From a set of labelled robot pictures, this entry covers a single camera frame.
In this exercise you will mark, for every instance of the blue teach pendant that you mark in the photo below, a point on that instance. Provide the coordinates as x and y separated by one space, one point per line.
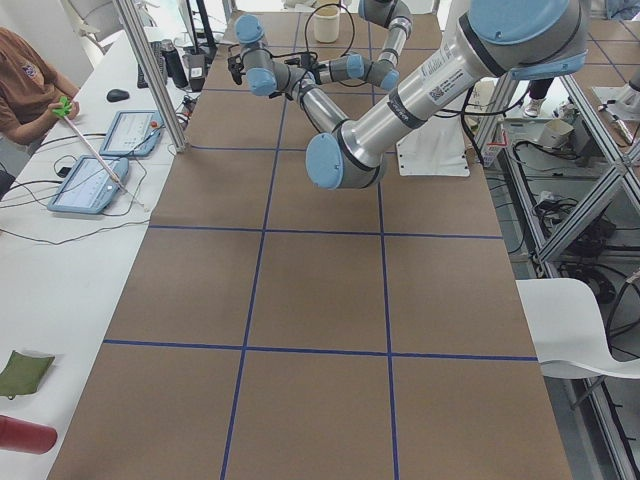
87 189
132 133

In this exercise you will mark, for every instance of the green cloth pouch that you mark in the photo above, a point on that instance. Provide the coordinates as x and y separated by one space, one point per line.
23 374

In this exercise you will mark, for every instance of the blue teach pendant near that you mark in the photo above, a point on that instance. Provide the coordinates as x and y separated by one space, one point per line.
87 189

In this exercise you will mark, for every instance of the black computer mouse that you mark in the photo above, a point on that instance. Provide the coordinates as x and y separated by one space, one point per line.
117 95

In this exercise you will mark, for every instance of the aluminium frame post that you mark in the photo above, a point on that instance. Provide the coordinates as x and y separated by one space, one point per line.
135 32

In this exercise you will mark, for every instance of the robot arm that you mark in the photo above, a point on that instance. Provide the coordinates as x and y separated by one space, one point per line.
352 69
526 39

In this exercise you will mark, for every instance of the grabber stick with green handle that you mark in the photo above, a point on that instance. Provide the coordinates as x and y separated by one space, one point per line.
62 110

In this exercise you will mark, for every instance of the blue teach pendant far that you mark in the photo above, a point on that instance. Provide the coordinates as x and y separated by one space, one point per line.
132 133

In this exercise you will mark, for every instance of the person in brown shirt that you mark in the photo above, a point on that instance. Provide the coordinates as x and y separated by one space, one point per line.
31 89

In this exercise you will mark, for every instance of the red bottle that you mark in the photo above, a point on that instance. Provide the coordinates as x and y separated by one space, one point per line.
26 437

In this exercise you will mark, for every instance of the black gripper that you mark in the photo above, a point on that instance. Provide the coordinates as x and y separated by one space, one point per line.
234 70

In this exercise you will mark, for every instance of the black thermos bottle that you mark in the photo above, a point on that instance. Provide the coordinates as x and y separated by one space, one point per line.
174 64

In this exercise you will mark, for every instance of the cream oval bin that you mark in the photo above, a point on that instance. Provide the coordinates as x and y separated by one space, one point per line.
326 23

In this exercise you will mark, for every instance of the white chair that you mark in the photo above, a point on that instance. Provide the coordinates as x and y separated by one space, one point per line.
567 330

